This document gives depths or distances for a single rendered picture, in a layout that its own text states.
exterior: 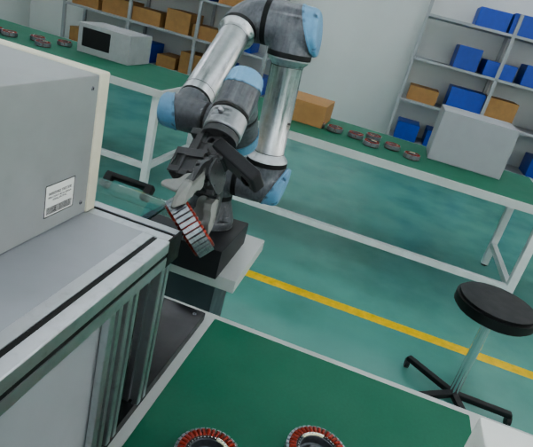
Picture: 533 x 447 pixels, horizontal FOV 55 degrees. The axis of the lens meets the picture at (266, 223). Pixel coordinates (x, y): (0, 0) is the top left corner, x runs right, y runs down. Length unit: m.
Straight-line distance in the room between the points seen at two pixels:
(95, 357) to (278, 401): 0.48
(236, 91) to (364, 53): 6.44
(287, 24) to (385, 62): 6.07
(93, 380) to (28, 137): 0.32
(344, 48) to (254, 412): 6.66
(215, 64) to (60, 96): 0.60
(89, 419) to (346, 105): 6.92
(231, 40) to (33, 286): 0.84
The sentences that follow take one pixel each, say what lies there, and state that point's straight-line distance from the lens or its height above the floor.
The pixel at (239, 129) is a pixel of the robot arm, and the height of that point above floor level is 1.23.
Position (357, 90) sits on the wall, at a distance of 7.43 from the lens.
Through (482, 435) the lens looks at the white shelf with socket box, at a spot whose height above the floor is 1.20.
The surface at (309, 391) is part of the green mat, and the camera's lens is 1.14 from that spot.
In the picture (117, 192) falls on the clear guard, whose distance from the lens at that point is 1.02.
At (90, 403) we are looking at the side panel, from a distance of 0.76.
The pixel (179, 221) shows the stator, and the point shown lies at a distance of 0.83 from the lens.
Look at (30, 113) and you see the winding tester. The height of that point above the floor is 1.28.
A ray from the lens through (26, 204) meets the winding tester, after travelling 0.69.
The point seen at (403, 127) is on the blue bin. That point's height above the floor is 0.43.
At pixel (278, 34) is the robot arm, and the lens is 1.36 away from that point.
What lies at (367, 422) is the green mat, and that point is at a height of 0.75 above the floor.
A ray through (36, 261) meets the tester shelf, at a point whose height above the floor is 1.11.
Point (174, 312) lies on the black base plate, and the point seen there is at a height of 0.77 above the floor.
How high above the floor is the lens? 1.46
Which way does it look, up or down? 23 degrees down
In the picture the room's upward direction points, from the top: 15 degrees clockwise
